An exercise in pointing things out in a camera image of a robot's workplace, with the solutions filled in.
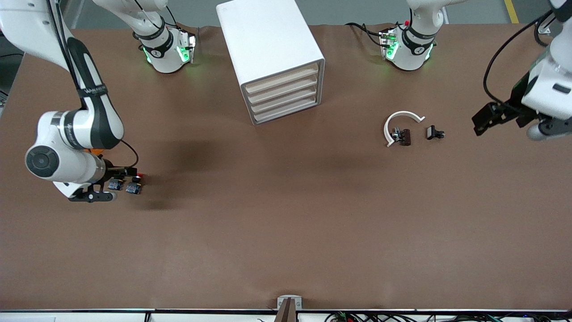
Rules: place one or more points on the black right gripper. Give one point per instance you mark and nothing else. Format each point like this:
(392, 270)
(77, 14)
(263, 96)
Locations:
(115, 171)

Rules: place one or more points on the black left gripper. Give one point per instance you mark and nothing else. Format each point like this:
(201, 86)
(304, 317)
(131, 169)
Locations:
(517, 103)

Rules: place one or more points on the red cap push button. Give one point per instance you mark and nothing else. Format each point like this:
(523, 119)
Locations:
(133, 188)

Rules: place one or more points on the beige cabinet drawer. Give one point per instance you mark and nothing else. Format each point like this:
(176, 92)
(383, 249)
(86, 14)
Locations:
(286, 100)
(286, 111)
(281, 79)
(283, 90)

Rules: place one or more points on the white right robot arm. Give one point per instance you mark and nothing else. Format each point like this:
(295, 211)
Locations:
(18, 22)

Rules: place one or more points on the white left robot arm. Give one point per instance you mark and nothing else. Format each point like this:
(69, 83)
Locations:
(411, 49)

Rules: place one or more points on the yellow cap push button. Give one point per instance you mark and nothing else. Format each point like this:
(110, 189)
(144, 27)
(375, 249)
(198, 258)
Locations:
(116, 184)

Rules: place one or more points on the white drawer cabinet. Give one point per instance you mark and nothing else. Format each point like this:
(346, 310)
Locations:
(263, 40)

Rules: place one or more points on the small black clip component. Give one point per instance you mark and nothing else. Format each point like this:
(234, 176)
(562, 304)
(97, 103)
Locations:
(431, 132)

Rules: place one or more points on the small brown electrical component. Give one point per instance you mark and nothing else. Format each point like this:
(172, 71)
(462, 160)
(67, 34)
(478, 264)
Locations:
(405, 137)

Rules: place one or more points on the white curved plastic piece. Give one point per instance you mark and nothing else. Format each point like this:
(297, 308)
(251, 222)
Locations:
(387, 126)

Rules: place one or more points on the black table edge strip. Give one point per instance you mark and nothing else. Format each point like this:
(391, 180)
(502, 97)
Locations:
(89, 310)

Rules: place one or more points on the brown table cover sheet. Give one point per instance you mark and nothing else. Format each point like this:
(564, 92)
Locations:
(286, 214)

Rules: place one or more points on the small aluminium corner bracket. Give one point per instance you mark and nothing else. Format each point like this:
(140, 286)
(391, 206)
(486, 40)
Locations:
(544, 29)

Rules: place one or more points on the grey metal bracket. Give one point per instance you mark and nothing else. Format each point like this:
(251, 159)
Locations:
(280, 303)

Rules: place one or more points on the brown wooden post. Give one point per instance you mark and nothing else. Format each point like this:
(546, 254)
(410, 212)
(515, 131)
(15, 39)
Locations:
(287, 313)

